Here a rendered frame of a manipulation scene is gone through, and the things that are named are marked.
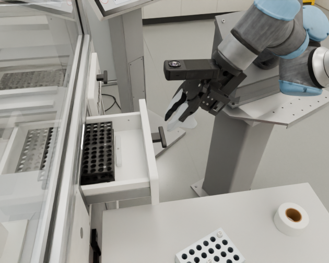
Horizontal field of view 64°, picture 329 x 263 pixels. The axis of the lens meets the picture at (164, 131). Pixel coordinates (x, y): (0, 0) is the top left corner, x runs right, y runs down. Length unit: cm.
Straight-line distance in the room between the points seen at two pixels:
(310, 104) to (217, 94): 64
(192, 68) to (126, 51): 104
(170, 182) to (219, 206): 99
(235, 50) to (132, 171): 38
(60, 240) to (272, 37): 51
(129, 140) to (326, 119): 196
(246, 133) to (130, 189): 65
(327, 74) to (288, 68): 11
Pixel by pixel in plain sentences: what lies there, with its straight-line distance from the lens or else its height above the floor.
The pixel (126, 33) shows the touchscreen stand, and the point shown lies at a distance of 153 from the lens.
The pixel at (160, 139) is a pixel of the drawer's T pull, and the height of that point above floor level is 91.
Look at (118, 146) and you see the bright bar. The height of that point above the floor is 85.
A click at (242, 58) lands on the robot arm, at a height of 113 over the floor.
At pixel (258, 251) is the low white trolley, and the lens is 70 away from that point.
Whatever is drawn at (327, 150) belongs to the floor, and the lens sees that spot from 221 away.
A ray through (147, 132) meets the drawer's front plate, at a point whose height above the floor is 93.
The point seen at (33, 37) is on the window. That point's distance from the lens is 49.
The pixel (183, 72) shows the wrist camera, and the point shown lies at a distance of 55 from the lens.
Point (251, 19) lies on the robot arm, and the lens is 55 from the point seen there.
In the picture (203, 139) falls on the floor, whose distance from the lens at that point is 198.
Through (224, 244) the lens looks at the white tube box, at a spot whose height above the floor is 77.
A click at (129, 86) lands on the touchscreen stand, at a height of 46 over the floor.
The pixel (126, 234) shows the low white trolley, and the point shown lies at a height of 76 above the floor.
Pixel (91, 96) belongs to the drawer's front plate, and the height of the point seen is 93.
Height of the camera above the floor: 138
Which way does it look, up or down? 43 degrees down
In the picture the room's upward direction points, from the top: straight up
